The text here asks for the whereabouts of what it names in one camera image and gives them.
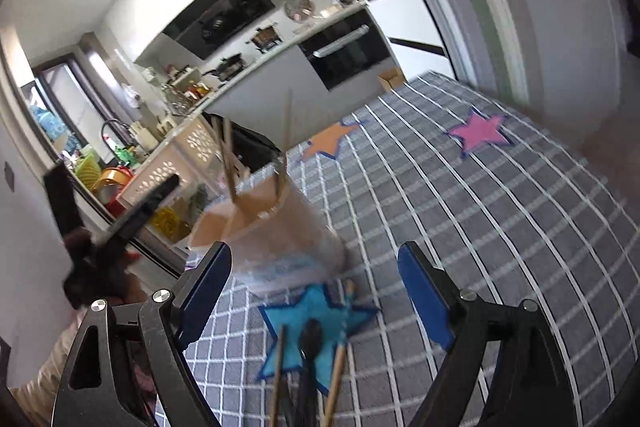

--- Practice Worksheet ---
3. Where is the bronze cooking pot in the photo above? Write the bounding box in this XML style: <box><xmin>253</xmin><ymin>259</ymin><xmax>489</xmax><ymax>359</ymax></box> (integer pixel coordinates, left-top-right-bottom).
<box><xmin>247</xmin><ymin>24</ymin><xmax>282</xmax><ymax>54</ymax></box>

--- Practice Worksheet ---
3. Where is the black built-in oven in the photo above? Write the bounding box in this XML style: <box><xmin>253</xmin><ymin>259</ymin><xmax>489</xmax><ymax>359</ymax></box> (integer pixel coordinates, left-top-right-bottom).
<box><xmin>298</xmin><ymin>9</ymin><xmax>392</xmax><ymax>90</ymax></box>

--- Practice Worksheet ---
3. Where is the black range hood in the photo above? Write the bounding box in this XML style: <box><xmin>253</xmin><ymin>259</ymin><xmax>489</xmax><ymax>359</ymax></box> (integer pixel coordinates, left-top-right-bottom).
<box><xmin>163</xmin><ymin>0</ymin><xmax>274</xmax><ymax>60</ymax></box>

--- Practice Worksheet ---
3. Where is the dark plastic spoon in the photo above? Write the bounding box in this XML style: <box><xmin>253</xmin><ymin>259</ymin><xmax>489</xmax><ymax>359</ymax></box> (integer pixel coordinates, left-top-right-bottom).
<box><xmin>294</xmin><ymin>319</ymin><xmax>322</xmax><ymax>427</ymax></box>

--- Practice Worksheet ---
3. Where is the beige perforated storage cart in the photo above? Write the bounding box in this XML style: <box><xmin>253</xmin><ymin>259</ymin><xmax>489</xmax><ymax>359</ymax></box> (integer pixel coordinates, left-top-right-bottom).
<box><xmin>117</xmin><ymin>116</ymin><xmax>224</xmax><ymax>245</ymax></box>

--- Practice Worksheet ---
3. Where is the wooden chopstick patterned tip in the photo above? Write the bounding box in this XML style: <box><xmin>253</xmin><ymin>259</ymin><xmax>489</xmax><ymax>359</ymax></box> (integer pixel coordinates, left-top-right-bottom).
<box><xmin>220</xmin><ymin>118</ymin><xmax>236</xmax><ymax>202</ymax></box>

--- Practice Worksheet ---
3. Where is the grey checked tablecloth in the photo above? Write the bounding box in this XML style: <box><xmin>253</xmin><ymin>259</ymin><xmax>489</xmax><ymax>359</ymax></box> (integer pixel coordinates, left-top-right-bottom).
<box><xmin>154</xmin><ymin>70</ymin><xmax>640</xmax><ymax>427</ymax></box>

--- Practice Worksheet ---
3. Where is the person's left hand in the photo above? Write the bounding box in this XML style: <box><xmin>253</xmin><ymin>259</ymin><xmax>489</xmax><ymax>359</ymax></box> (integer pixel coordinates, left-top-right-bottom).
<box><xmin>9</xmin><ymin>251</ymin><xmax>146</xmax><ymax>426</ymax></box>

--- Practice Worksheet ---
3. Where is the pink utensil holder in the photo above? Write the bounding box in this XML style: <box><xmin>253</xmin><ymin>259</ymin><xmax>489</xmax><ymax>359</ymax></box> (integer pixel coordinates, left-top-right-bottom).
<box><xmin>188</xmin><ymin>174</ymin><xmax>345</xmax><ymax>296</ymax></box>

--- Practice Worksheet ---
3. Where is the blue patterned chopstick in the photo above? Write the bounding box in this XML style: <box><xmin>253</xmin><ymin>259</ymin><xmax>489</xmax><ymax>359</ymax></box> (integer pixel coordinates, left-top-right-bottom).
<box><xmin>321</xmin><ymin>280</ymin><xmax>357</xmax><ymax>427</ymax></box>

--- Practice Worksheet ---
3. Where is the black wok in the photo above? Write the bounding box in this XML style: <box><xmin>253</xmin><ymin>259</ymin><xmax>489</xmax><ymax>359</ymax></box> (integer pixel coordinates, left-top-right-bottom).
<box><xmin>203</xmin><ymin>53</ymin><xmax>246</xmax><ymax>82</ymax></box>

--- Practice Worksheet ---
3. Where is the black bag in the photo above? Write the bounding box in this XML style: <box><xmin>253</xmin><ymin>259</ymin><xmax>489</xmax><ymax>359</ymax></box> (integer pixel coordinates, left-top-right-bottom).
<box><xmin>230</xmin><ymin>121</ymin><xmax>285</xmax><ymax>173</ymax></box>

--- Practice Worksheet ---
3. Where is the plain wooden chopstick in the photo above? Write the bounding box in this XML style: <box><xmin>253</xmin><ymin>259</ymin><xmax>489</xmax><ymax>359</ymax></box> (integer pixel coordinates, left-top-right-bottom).
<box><xmin>277</xmin><ymin>89</ymin><xmax>293</xmax><ymax>198</ymax></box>

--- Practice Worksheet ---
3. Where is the black kitchen faucet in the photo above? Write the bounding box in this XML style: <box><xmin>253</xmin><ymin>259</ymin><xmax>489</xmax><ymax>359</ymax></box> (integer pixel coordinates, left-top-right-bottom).
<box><xmin>100</xmin><ymin>118</ymin><xmax>134</xmax><ymax>155</ymax></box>

